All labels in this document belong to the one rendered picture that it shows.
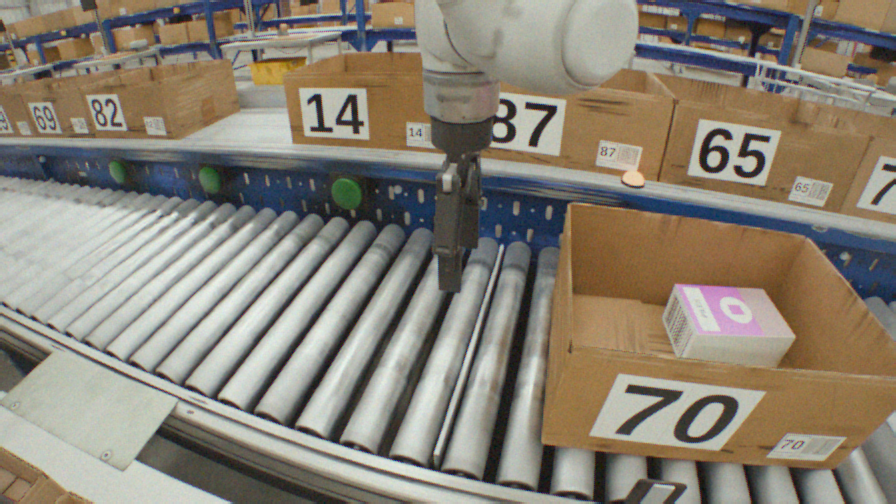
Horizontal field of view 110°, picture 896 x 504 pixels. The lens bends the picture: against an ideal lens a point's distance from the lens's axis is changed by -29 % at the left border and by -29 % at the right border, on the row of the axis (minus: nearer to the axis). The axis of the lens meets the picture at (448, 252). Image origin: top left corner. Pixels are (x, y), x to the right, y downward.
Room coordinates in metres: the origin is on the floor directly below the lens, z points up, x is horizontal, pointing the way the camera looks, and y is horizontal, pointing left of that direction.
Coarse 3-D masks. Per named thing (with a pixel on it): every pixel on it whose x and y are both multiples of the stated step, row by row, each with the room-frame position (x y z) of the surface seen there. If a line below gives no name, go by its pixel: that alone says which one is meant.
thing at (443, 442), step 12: (492, 276) 0.60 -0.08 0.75; (492, 288) 0.58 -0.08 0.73; (480, 312) 0.50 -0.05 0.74; (480, 324) 0.48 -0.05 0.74; (480, 336) 0.49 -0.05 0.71; (468, 360) 0.40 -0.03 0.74; (468, 372) 0.40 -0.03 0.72; (456, 396) 0.34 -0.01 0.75; (456, 408) 0.33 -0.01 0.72; (444, 432) 0.28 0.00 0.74; (444, 444) 0.28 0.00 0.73; (444, 456) 0.28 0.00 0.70
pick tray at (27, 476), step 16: (0, 448) 0.14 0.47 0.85; (0, 464) 0.16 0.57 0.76; (16, 464) 0.14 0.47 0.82; (32, 464) 0.13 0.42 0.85; (0, 480) 0.14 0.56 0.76; (16, 480) 0.15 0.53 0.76; (32, 480) 0.14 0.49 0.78; (48, 480) 0.13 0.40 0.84; (16, 496) 0.13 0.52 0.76; (32, 496) 0.11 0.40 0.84; (48, 496) 0.12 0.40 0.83
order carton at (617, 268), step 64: (576, 256) 0.53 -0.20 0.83; (640, 256) 0.51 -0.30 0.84; (704, 256) 0.49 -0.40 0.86; (768, 256) 0.47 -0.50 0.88; (576, 320) 0.47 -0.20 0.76; (640, 320) 0.46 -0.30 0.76; (832, 320) 0.32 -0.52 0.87; (576, 384) 0.26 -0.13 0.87; (704, 384) 0.23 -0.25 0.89; (768, 384) 0.21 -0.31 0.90; (832, 384) 0.20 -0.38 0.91; (640, 448) 0.24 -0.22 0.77; (768, 448) 0.20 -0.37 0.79
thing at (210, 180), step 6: (204, 168) 0.89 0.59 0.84; (210, 168) 0.89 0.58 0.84; (204, 174) 0.89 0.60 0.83; (210, 174) 0.88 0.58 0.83; (216, 174) 0.88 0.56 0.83; (204, 180) 0.89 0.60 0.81; (210, 180) 0.88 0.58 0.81; (216, 180) 0.88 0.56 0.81; (204, 186) 0.89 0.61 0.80; (210, 186) 0.88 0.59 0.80; (216, 186) 0.88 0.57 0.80; (210, 192) 0.89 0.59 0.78; (216, 192) 0.88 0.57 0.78
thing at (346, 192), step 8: (336, 184) 0.79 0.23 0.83; (344, 184) 0.78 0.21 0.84; (352, 184) 0.78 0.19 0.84; (336, 192) 0.79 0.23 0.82; (344, 192) 0.78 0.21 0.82; (352, 192) 0.78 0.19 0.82; (360, 192) 0.78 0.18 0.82; (336, 200) 0.79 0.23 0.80; (344, 200) 0.78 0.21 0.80; (352, 200) 0.78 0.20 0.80; (360, 200) 0.78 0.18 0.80; (352, 208) 0.78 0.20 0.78
